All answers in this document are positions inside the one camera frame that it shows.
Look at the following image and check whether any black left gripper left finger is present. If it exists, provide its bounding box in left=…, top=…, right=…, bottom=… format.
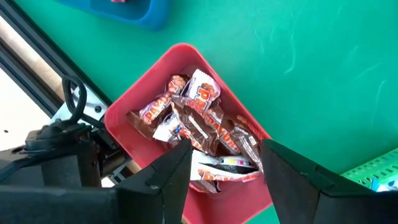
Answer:
left=0, top=139, right=193, bottom=224

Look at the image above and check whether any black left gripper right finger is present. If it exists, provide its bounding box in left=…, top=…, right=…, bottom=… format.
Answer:
left=260, top=139, right=398, bottom=224

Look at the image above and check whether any brown chocolate bar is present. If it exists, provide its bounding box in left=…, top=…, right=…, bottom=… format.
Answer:
left=188, top=179, right=220, bottom=195
left=152, top=113, right=188, bottom=146
left=217, top=114, right=264, bottom=170
left=126, top=110, right=163, bottom=140
left=170, top=95, right=225, bottom=155
left=138, top=74, right=188, bottom=125

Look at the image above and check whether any white silver candy bar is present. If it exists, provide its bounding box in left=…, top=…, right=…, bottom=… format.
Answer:
left=188, top=150, right=262, bottom=184

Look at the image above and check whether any red plastic bin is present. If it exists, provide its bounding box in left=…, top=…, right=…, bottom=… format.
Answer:
left=104, top=42, right=274, bottom=224

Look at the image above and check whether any white red candy bar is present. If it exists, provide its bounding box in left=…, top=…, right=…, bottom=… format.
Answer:
left=181, top=68, right=222, bottom=110

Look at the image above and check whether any green mesh basket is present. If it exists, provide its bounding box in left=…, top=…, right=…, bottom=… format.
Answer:
left=340, top=147, right=398, bottom=193

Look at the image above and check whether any green table mat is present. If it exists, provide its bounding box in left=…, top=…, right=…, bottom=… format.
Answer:
left=14, top=0, right=398, bottom=224

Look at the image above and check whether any blue plastic bin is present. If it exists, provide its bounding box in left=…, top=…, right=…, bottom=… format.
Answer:
left=54, top=0, right=171, bottom=31

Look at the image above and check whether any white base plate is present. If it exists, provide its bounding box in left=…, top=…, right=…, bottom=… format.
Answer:
left=49, top=86, right=109, bottom=125

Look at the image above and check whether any black base cable loop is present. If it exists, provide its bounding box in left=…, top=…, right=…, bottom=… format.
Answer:
left=61, top=75, right=88, bottom=124

